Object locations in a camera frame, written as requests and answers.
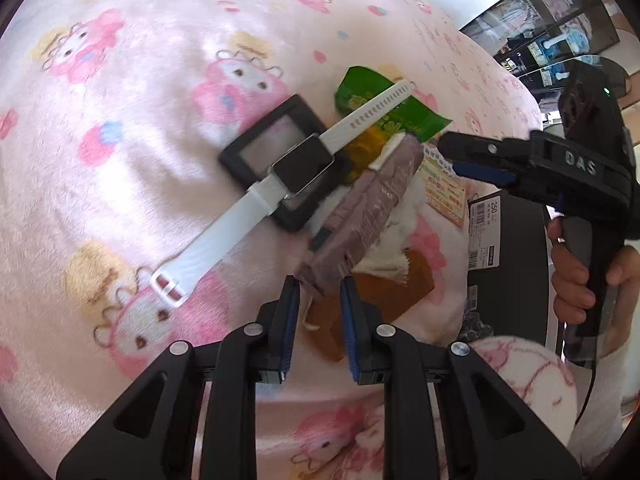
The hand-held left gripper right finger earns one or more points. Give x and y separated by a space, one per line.
350 322

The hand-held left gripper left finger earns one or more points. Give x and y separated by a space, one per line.
290 312

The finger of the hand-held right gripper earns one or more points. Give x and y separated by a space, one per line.
475 147
487 174

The black cardboard box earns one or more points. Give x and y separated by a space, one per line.
520 260

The white smartwatch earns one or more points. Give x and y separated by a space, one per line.
235 225

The purple bar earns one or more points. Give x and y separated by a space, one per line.
360 215

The person's right forearm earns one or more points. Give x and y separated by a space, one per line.
615 400

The person's right hand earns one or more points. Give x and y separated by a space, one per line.
570 285

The printed paper card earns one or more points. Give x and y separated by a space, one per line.
441 195

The green snack packet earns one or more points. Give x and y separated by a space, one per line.
360 85

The white pink-patterned fleece cloth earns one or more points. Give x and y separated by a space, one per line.
525 385

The pink printed blanket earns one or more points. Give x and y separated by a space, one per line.
125 110

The black rectangular frame case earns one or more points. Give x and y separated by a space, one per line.
240 157

